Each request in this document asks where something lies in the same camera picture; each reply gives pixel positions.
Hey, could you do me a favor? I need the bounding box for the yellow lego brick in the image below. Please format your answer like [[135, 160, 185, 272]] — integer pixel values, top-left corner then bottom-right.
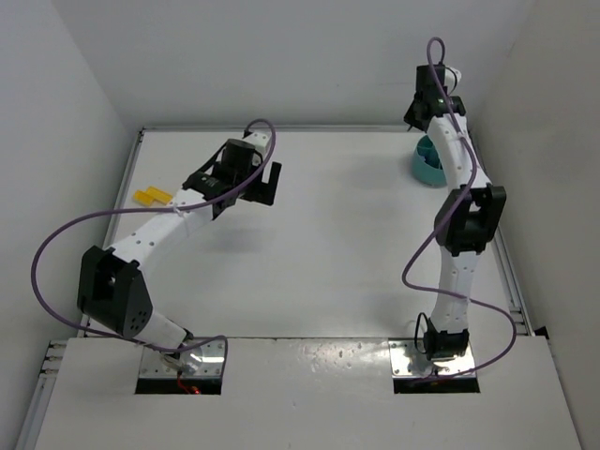
[[145, 187, 173, 205]]

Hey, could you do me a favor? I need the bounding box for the yellow lego plate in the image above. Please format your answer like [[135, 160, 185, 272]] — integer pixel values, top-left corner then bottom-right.
[[132, 190, 154, 207]]

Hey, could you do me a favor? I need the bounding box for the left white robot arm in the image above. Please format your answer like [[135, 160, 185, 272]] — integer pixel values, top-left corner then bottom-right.
[[77, 131, 281, 353]]

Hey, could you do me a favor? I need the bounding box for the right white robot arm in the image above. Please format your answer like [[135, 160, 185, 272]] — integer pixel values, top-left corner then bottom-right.
[[404, 63, 507, 361]]

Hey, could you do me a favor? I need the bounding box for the teal divided round container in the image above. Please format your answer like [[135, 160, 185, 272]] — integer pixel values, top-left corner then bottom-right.
[[411, 135, 446, 188]]

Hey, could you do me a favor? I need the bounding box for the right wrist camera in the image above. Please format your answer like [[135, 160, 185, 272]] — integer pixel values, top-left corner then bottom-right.
[[442, 66, 462, 95]]

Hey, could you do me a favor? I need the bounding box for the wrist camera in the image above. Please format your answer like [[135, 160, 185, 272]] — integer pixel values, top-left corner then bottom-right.
[[442, 66, 462, 95], [243, 132, 271, 166]]

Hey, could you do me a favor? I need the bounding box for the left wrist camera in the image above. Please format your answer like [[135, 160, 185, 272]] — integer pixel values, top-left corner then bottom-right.
[[243, 132, 271, 166]]

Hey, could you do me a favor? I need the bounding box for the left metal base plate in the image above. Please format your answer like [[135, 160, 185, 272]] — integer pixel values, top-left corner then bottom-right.
[[139, 338, 226, 380]]

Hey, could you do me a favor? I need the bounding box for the metal base plate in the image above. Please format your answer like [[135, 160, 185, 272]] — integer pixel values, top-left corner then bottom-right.
[[388, 339, 475, 381], [139, 338, 226, 380]]

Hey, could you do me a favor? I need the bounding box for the red wire under left base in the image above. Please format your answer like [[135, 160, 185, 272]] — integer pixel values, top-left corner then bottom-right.
[[176, 373, 203, 394]]

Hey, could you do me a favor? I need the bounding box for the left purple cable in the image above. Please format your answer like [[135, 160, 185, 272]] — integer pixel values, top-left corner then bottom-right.
[[30, 118, 278, 353]]

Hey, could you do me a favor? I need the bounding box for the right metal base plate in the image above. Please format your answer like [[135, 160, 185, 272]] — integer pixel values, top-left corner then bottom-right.
[[388, 339, 475, 381]]

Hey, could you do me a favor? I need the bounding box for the aluminium frame rail left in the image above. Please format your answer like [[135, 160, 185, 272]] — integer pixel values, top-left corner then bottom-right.
[[11, 313, 83, 449]]

